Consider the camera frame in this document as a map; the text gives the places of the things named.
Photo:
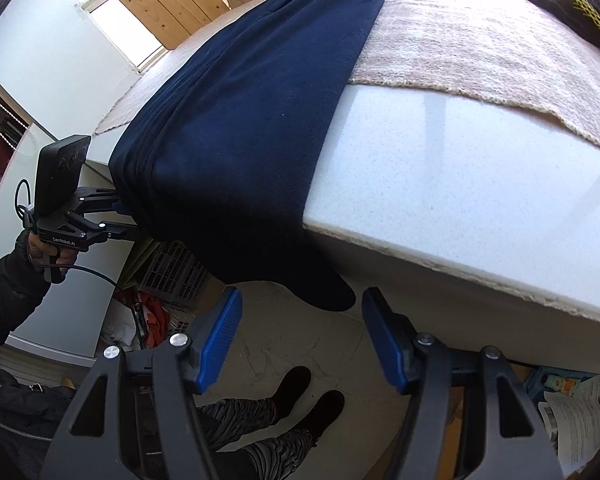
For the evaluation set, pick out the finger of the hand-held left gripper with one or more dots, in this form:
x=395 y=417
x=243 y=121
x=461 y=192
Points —
x=100 y=192
x=115 y=230

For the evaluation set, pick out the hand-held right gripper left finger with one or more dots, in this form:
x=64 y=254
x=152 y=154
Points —
x=222 y=340

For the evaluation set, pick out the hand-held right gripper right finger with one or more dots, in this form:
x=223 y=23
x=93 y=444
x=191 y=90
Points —
x=385 y=345

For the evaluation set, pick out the navy blue shirt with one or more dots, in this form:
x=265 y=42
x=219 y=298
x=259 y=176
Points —
x=260 y=110

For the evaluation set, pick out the person's left forearm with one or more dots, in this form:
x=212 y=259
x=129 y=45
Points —
x=10 y=300

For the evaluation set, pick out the person's left hand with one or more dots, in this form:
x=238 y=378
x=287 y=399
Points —
x=35 y=252

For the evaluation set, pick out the grey plastic basket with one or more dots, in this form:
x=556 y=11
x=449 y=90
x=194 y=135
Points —
x=175 y=270

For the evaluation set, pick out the orange red cloth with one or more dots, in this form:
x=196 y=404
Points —
x=155 y=310

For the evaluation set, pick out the person's striped grey pants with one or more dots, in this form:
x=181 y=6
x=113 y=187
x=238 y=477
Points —
x=240 y=415

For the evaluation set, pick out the person's black shoe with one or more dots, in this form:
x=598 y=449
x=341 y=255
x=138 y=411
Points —
x=292 y=390
x=327 y=410

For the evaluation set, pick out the white cabinet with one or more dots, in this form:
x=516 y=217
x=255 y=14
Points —
x=80 y=310

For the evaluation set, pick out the blue plastic crate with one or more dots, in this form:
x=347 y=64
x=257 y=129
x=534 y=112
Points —
x=537 y=385

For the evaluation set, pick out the pine wood boards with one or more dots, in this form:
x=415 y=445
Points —
x=165 y=0

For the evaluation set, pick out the person's black jacket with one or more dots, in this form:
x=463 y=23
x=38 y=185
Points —
x=15 y=410

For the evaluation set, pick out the printed paper sheets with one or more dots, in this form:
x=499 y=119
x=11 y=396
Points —
x=580 y=425

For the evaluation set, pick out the pink checked blanket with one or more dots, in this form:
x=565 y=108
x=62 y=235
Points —
x=480 y=35

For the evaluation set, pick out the black garment yellow pattern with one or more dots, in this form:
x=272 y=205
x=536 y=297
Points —
x=540 y=0

